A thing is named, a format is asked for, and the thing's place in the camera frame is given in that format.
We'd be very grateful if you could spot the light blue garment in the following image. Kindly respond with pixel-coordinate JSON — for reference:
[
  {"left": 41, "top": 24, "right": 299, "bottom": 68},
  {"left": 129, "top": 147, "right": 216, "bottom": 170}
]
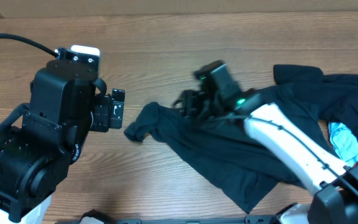
[{"left": 328, "top": 123, "right": 358, "bottom": 166}]

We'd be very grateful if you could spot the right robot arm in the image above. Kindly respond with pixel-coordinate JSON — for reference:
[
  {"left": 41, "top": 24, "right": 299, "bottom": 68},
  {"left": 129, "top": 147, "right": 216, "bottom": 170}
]
[{"left": 173, "top": 89, "right": 358, "bottom": 223}]

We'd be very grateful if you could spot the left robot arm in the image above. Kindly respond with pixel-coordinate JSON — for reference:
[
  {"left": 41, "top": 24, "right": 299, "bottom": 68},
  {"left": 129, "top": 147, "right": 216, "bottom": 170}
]
[{"left": 0, "top": 60, "right": 124, "bottom": 223}]

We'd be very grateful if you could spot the black garment in pile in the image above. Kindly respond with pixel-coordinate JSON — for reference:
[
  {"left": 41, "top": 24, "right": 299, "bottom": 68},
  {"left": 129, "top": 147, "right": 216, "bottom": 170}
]
[{"left": 273, "top": 65, "right": 358, "bottom": 140}]

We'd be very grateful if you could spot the dark green t-shirt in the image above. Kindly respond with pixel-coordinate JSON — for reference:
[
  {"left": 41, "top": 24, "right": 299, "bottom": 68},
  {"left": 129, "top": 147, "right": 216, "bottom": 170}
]
[{"left": 123, "top": 83, "right": 341, "bottom": 215}]

